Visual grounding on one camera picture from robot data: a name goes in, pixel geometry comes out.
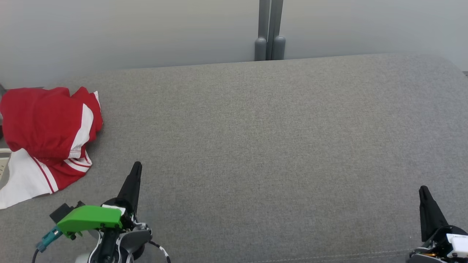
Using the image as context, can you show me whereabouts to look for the cream perforated laundry basket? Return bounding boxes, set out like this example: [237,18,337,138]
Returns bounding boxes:
[0,148,12,190]

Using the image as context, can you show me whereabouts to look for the red shorts with white trim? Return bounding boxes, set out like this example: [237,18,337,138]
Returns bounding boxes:
[0,86,104,160]

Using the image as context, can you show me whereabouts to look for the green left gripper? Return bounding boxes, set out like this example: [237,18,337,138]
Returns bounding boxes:
[57,161,143,240]

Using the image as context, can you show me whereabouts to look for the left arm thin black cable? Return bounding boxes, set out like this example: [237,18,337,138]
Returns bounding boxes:
[148,239,171,263]

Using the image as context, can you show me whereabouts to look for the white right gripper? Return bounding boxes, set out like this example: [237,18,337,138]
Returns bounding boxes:
[419,186,468,259]

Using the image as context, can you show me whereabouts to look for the left arm teal-plug camera cable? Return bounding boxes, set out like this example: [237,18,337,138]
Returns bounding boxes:
[32,225,63,263]

